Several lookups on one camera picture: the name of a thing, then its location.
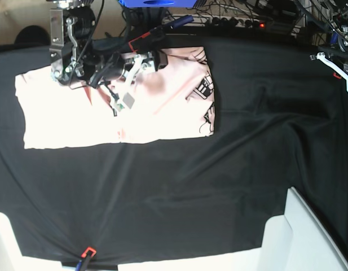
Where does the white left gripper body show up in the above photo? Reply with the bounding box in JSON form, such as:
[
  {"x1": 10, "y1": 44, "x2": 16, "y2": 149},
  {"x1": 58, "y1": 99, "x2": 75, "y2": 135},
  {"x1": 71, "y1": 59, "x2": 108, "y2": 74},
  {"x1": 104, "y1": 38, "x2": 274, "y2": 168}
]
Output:
[{"x1": 310, "y1": 46, "x2": 348, "y2": 93}]

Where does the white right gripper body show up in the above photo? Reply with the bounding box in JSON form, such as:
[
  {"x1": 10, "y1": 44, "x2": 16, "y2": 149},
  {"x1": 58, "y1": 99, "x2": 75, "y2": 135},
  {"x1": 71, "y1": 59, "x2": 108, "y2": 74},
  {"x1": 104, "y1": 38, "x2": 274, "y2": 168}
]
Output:
[{"x1": 89, "y1": 51, "x2": 159, "y2": 113}]

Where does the pink T-shirt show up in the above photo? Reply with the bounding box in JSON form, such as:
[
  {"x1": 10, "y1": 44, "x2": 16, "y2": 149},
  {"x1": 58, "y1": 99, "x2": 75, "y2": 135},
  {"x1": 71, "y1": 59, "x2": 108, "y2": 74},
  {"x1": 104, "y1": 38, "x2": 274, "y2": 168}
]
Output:
[{"x1": 15, "y1": 47, "x2": 215, "y2": 149}]

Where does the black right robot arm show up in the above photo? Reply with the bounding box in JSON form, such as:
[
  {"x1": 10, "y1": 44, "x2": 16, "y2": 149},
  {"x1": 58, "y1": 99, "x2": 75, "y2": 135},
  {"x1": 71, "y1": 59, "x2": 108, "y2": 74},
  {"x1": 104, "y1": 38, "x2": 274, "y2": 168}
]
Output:
[{"x1": 50, "y1": 1, "x2": 168, "y2": 113}]

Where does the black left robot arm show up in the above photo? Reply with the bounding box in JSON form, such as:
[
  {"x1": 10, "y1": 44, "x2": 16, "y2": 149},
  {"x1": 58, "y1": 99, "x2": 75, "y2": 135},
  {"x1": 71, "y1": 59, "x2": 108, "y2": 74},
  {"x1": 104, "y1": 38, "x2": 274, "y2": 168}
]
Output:
[{"x1": 295, "y1": 1, "x2": 348, "y2": 93}]

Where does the orange black clamp top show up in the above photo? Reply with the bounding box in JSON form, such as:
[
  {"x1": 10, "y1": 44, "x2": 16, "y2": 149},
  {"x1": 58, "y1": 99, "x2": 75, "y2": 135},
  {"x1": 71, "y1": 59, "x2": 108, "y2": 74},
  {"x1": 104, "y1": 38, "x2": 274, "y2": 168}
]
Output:
[{"x1": 128, "y1": 15, "x2": 194, "y2": 53}]

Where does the blue plastic box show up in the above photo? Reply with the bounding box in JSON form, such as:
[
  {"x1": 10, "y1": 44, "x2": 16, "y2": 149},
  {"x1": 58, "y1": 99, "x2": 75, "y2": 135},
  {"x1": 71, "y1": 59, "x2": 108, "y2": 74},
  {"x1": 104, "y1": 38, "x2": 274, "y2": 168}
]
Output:
[{"x1": 119, "y1": 0, "x2": 196, "y2": 8}]

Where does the black table cloth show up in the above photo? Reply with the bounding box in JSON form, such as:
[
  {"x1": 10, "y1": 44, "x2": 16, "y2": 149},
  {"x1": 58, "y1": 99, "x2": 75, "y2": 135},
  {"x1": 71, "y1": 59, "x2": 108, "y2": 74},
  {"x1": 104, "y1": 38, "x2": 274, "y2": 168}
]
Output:
[{"x1": 0, "y1": 35, "x2": 348, "y2": 267}]

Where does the black power strip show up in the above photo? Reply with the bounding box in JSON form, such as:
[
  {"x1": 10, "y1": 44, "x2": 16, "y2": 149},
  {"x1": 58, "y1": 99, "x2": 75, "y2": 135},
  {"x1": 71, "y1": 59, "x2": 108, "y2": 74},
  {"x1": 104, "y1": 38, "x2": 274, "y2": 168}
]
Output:
[{"x1": 189, "y1": 15, "x2": 266, "y2": 30}]

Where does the white box right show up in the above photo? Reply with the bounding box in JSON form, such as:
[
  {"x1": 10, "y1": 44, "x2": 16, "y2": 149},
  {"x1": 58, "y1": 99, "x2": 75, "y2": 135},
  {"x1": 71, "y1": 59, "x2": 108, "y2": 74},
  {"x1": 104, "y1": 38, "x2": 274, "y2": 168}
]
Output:
[{"x1": 261, "y1": 186, "x2": 348, "y2": 271}]

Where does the white box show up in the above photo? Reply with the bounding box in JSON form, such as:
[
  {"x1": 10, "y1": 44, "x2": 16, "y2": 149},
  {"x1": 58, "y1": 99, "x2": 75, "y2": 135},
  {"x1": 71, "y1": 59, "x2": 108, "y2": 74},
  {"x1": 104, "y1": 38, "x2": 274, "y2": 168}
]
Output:
[
  {"x1": 261, "y1": 186, "x2": 348, "y2": 271},
  {"x1": 0, "y1": 212, "x2": 30, "y2": 271}
]

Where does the blue clamp bottom edge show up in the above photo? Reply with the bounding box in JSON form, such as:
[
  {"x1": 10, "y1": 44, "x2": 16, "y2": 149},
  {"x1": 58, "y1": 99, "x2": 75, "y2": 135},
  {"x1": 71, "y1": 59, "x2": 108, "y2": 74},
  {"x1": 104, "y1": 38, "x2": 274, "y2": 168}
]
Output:
[{"x1": 75, "y1": 247, "x2": 97, "y2": 271}]

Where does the white box left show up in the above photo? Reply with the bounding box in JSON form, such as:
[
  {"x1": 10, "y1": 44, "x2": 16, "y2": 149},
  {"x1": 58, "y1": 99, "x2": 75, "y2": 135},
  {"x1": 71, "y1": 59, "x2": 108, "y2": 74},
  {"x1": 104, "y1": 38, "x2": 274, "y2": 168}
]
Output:
[{"x1": 0, "y1": 212, "x2": 30, "y2": 271}]

